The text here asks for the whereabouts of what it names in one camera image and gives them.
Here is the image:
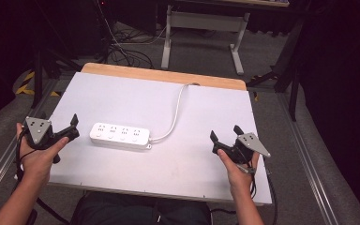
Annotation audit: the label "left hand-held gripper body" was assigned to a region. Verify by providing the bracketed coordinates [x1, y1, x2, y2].
[22, 116, 81, 164]

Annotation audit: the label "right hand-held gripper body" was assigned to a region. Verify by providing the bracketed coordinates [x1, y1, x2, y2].
[211, 132, 272, 167]

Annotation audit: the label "white power strip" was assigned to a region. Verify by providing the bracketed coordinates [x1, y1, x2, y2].
[88, 121, 153, 151]

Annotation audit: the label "person's left hand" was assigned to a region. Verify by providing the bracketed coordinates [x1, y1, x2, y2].
[15, 122, 70, 186]

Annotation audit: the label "person's right hand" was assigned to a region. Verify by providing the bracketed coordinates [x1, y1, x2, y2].
[217, 148, 261, 193]

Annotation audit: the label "black metal stand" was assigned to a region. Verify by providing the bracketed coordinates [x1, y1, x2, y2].
[31, 43, 83, 110]
[246, 17, 306, 123]

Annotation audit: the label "white board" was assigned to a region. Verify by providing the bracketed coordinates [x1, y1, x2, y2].
[48, 71, 274, 206]

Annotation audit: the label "person's dark trousers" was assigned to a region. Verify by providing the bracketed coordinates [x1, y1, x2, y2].
[69, 191, 214, 225]

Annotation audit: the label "white power strip cable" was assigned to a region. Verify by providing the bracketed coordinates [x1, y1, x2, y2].
[149, 82, 202, 143]

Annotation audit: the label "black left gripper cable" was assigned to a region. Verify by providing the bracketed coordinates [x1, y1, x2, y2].
[13, 136, 70, 225]

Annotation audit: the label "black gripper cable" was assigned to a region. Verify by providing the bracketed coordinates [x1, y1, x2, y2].
[13, 136, 70, 225]
[248, 156, 279, 225]

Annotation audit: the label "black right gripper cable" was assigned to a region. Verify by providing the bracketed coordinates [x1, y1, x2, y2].
[248, 156, 279, 225]

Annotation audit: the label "aluminium rail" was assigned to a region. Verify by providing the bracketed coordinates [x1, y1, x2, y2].
[276, 93, 341, 225]
[0, 78, 60, 205]

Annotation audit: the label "tangle of floor cables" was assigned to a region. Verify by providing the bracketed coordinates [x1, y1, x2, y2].
[97, 1, 170, 70]

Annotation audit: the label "white metal desk frame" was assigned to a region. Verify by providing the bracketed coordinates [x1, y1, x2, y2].
[160, 4, 251, 76]

